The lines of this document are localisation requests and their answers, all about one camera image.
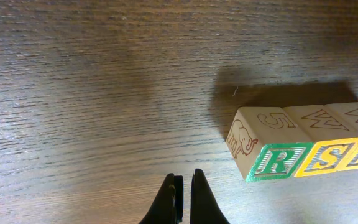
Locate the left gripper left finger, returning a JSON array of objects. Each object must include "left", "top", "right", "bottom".
[{"left": 139, "top": 173, "right": 184, "bottom": 224}]

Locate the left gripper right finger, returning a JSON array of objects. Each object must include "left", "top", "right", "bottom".
[{"left": 190, "top": 169, "right": 229, "bottom": 224}]

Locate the yellow S block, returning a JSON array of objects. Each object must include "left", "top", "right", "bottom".
[{"left": 284, "top": 105, "right": 358, "bottom": 177}]

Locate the green R letter block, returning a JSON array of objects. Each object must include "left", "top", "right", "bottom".
[{"left": 226, "top": 107, "right": 314, "bottom": 182}]

